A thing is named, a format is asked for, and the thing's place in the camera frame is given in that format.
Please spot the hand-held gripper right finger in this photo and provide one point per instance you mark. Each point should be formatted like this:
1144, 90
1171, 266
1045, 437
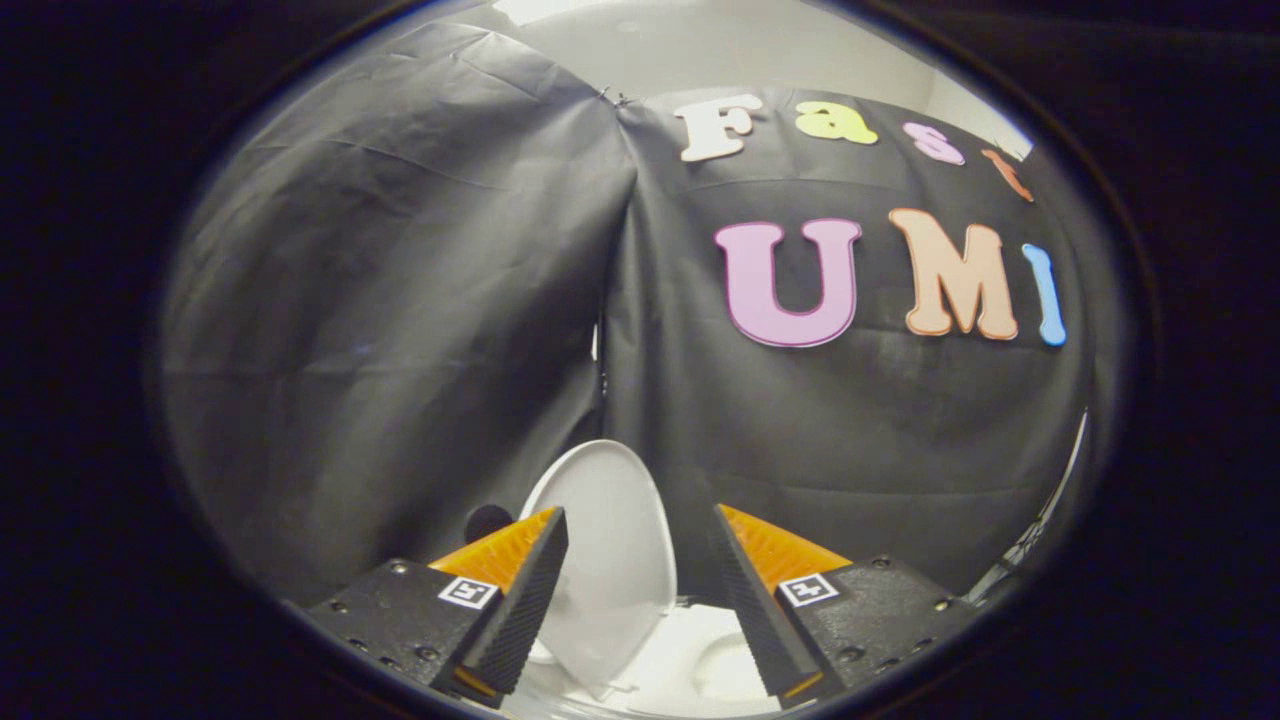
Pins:
755, 610

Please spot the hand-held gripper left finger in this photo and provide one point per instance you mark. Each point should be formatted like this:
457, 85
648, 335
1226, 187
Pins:
520, 610

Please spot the white toilet lid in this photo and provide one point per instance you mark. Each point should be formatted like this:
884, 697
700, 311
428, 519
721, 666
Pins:
610, 560

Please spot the white toilet body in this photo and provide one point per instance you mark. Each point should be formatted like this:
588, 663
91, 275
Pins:
690, 660

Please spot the dark round object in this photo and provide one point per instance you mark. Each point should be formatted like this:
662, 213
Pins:
488, 523

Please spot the black backdrop stand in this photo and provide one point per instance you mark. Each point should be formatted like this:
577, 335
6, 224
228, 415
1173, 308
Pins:
1035, 535

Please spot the black backdrop cloth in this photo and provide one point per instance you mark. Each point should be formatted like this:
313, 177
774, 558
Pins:
420, 300

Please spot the ceiling light panel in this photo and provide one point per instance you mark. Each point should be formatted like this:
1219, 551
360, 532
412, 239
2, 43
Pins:
545, 8

